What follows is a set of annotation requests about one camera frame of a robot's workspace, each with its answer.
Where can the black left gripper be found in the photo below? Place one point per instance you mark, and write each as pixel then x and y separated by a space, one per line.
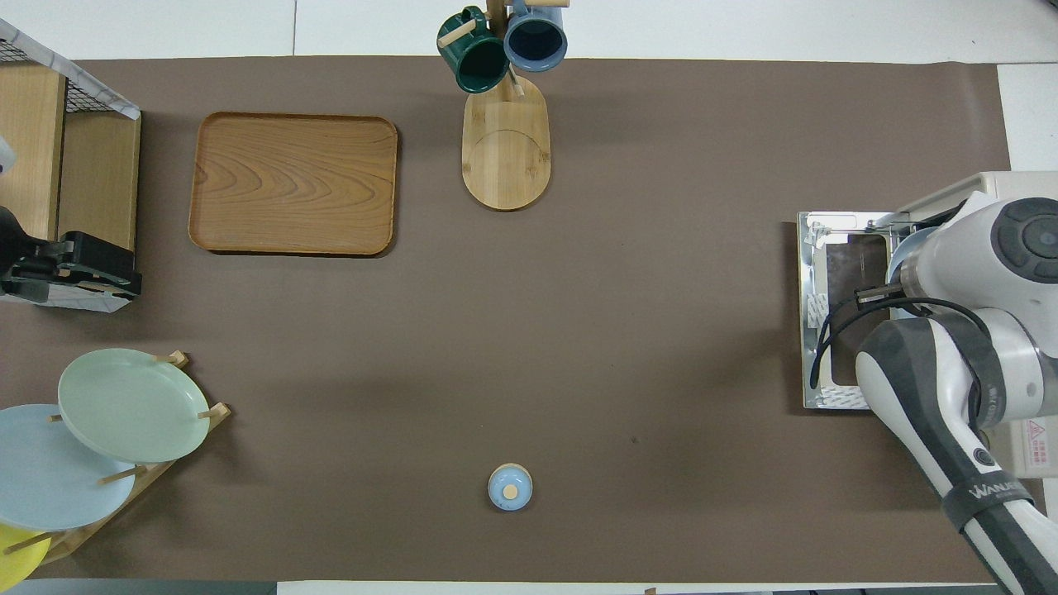
pixel 78 256

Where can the glass oven door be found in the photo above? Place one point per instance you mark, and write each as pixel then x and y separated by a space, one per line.
pixel 814 273

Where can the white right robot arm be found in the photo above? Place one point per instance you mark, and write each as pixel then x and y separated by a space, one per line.
pixel 950 273

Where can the beige toaster oven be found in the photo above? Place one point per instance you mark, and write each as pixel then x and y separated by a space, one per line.
pixel 1033 183

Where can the white marbled cloth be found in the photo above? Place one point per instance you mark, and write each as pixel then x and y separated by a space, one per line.
pixel 83 304

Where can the wooden two-tier shelf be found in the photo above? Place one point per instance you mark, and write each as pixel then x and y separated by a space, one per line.
pixel 91 182

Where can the pale green plate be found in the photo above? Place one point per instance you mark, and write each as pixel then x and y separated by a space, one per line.
pixel 132 405

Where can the wooden plate rack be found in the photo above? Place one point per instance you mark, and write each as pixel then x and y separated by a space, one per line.
pixel 216 411

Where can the wooden serving tray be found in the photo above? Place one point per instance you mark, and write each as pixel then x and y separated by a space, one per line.
pixel 289 182

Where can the light blue racked plate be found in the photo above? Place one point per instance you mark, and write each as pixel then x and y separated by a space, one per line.
pixel 50 479

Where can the yellow plate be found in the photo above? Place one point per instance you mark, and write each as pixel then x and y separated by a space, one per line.
pixel 16 558

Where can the wooden mug tree stand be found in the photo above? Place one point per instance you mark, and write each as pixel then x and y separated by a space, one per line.
pixel 504 157

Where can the dark green mug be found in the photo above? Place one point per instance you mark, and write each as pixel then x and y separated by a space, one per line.
pixel 475 62

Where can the small blue lidded jar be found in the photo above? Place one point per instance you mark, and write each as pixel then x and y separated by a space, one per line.
pixel 510 487

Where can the blue mug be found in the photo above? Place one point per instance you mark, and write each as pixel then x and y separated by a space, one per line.
pixel 536 41

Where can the brown table mat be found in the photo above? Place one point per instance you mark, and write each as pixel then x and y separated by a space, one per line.
pixel 620 289

